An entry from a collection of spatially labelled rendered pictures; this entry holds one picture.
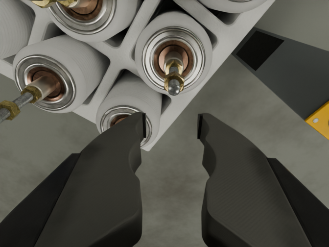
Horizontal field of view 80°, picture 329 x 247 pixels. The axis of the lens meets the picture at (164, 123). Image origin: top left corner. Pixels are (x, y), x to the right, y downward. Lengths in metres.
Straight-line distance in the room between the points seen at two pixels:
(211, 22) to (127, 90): 0.15
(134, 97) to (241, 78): 0.34
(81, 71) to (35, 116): 0.43
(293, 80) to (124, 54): 0.24
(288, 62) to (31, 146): 0.73
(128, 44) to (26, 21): 0.15
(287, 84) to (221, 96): 0.28
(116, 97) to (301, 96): 0.23
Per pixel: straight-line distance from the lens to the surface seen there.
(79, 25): 0.26
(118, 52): 0.33
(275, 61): 0.35
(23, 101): 0.26
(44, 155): 0.78
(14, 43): 0.36
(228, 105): 0.57
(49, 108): 0.32
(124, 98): 0.28
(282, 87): 0.30
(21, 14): 0.38
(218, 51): 0.33
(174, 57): 0.22
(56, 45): 0.30
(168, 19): 0.24
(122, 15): 0.25
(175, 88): 0.16
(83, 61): 0.31
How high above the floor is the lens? 0.49
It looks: 58 degrees down
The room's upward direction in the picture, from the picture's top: 177 degrees counter-clockwise
